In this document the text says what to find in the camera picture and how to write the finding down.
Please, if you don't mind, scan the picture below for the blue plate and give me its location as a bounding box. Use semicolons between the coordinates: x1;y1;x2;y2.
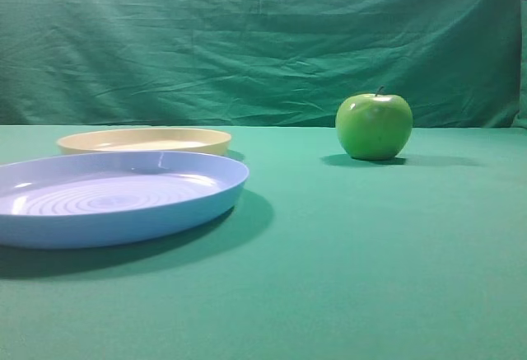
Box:
1;151;250;250

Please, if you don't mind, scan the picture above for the green backdrop cloth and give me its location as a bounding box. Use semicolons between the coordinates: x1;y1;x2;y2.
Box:
1;0;526;128

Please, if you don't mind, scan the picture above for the green apple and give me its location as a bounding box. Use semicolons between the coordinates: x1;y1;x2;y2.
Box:
335;88;413;161

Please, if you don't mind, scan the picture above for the yellow plate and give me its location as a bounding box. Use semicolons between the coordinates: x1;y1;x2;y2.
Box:
57;127;231;156

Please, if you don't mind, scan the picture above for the green tablecloth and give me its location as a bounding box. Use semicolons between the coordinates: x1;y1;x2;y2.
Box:
1;127;526;359

